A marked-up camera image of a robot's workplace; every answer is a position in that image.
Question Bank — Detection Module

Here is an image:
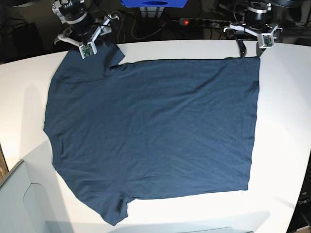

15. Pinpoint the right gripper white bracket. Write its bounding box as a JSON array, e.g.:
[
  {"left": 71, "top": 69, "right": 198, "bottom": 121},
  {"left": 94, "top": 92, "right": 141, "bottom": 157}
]
[{"left": 54, "top": 14, "right": 119, "bottom": 47}]

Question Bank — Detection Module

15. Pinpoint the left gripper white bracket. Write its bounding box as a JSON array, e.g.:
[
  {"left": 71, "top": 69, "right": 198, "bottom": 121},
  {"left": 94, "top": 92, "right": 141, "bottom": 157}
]
[{"left": 223, "top": 22, "right": 283, "bottom": 58}]

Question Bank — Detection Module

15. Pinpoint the dark blue T-shirt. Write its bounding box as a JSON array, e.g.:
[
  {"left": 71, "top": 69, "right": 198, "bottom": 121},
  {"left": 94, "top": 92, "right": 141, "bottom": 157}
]
[{"left": 44, "top": 44, "right": 260, "bottom": 226}]

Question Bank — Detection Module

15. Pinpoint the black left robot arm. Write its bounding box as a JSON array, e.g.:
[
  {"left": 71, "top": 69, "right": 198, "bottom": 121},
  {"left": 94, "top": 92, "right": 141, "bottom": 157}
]
[{"left": 223, "top": 0, "right": 283, "bottom": 58}]

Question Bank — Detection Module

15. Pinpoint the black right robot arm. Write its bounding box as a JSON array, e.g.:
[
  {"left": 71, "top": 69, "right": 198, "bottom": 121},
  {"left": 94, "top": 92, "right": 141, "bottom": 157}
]
[{"left": 52, "top": 0, "right": 120, "bottom": 47}]

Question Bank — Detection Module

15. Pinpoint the blue box with slot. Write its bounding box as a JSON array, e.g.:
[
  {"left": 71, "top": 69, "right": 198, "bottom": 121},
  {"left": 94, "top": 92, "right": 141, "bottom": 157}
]
[{"left": 121, "top": 0, "right": 187, "bottom": 8}]

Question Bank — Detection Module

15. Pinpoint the grey bin at table corner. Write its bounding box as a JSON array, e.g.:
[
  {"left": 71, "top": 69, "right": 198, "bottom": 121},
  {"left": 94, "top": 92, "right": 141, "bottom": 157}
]
[{"left": 0, "top": 159, "right": 73, "bottom": 233}]

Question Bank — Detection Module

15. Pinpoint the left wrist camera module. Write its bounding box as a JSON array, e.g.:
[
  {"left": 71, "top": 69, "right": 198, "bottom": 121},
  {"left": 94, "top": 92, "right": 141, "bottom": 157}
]
[{"left": 257, "top": 33, "right": 275, "bottom": 49}]

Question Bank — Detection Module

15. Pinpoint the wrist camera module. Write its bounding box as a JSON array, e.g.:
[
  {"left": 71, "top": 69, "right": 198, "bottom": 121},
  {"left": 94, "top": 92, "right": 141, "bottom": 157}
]
[
  {"left": 78, "top": 41, "right": 97, "bottom": 59},
  {"left": 257, "top": 33, "right": 275, "bottom": 49}
]

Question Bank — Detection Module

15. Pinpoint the grey coiled cable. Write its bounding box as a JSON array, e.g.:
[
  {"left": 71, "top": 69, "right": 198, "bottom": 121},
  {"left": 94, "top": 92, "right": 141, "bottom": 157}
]
[{"left": 116, "top": 9, "right": 168, "bottom": 41}]

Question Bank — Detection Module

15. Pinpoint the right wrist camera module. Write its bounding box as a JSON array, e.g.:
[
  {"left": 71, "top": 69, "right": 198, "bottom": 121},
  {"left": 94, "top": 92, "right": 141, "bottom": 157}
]
[{"left": 78, "top": 41, "right": 97, "bottom": 59}]

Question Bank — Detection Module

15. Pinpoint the black power strip red switch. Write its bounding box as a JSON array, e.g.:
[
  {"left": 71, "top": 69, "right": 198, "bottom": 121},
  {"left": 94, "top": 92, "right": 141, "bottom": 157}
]
[{"left": 178, "top": 17, "right": 231, "bottom": 29}]

